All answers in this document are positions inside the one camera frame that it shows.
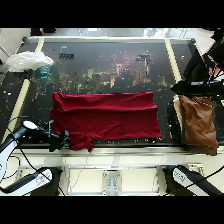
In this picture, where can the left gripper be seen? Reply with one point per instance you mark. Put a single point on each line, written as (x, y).
(59, 138)

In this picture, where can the red T-shirt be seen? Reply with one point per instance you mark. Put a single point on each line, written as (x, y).
(106, 115)

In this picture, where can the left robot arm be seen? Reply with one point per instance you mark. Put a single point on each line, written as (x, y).
(23, 183)

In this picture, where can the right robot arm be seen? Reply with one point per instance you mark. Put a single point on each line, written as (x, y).
(196, 181)

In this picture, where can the white garment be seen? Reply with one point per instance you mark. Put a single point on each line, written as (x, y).
(30, 60)

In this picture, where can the brown garment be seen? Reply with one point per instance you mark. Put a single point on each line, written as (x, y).
(198, 123)

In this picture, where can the black garment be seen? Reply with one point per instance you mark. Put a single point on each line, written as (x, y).
(195, 68)

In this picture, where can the silver frame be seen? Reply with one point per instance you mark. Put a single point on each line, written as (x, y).
(111, 181)

